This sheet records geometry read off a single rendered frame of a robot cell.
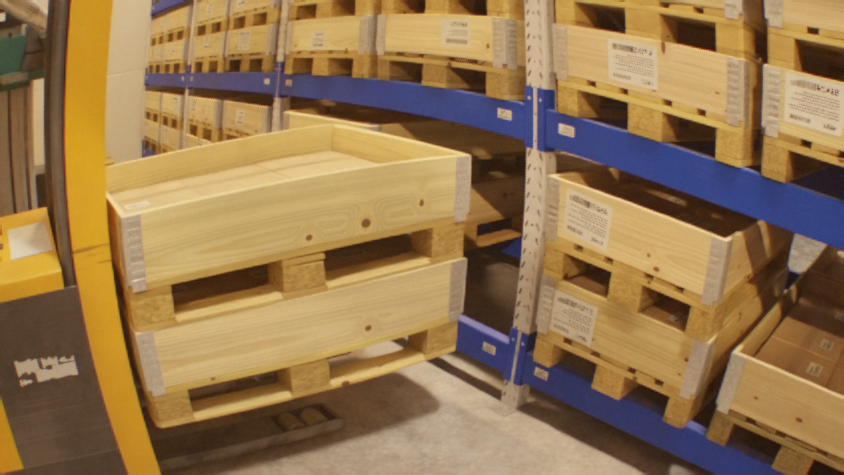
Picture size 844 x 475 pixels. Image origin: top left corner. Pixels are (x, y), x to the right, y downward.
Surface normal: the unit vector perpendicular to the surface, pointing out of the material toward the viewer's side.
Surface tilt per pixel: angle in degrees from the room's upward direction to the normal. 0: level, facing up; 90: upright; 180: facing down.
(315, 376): 90
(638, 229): 90
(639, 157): 90
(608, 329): 90
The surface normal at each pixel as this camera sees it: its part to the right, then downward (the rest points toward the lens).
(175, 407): 0.62, 0.27
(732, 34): -0.80, 0.17
